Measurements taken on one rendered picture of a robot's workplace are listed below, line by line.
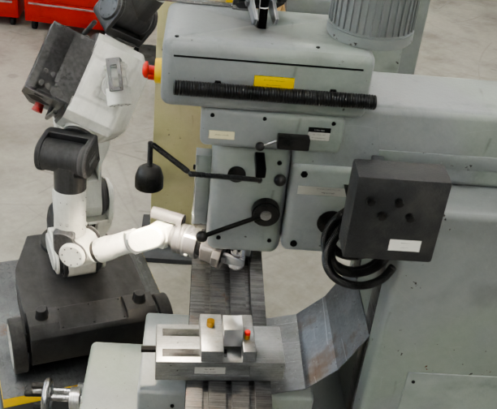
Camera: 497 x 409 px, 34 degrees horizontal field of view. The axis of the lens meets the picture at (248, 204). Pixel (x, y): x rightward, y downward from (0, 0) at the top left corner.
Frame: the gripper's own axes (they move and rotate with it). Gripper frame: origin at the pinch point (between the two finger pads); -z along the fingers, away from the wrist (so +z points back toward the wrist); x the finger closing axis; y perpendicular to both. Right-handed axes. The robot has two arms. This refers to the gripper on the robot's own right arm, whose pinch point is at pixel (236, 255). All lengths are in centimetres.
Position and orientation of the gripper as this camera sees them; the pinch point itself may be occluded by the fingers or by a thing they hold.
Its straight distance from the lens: 221.7
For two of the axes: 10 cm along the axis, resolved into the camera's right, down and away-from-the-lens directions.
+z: -9.4, -2.7, 2.2
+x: 3.3, -4.9, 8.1
